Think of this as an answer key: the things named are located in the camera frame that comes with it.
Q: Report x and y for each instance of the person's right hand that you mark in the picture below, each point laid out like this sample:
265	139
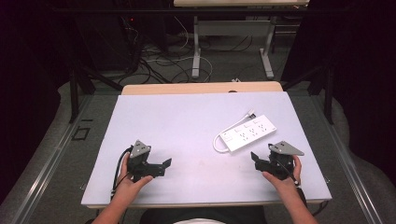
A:
286	186

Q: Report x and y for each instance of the metal floor rail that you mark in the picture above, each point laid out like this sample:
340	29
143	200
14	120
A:
345	161
46	165

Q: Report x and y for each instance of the white power plug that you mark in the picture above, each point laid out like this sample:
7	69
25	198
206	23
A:
251	113

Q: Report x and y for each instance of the white-legged desk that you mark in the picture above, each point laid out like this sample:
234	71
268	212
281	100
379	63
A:
233	28

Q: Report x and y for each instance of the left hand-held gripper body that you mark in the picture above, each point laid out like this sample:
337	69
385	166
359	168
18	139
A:
139	150

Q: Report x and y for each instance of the person's dark clothing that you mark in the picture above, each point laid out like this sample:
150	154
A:
202	215

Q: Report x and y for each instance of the white table mat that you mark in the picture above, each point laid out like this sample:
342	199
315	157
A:
186	140

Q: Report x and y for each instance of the person's left hand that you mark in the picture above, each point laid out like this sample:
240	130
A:
127	186

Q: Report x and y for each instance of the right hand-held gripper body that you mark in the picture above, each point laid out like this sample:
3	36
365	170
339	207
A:
281	161

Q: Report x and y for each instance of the white power strip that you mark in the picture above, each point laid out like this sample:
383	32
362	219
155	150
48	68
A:
250	133

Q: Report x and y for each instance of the black metal stand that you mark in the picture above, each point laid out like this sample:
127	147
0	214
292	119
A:
77	84
323	84

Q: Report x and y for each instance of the black computer case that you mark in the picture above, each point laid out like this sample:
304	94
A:
106	40

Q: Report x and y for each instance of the wooden table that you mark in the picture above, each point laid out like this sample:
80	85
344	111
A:
193	88

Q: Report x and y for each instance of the black floor hatch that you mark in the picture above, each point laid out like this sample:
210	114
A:
81	133

